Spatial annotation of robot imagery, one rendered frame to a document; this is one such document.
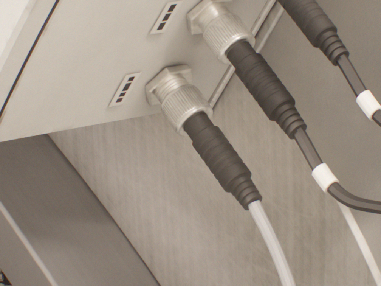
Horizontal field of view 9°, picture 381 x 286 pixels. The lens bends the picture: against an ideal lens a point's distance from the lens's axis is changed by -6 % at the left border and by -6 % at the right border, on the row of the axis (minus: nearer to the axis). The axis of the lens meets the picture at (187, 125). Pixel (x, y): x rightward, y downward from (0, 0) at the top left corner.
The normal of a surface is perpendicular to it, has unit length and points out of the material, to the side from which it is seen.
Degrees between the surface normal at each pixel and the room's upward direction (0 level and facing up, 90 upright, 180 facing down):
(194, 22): 133
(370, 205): 74
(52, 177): 37
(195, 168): 90
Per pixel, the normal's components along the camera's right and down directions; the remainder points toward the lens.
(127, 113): 0.51, 0.73
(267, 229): -0.13, -0.29
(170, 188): -0.76, 0.14
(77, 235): 0.38, -0.70
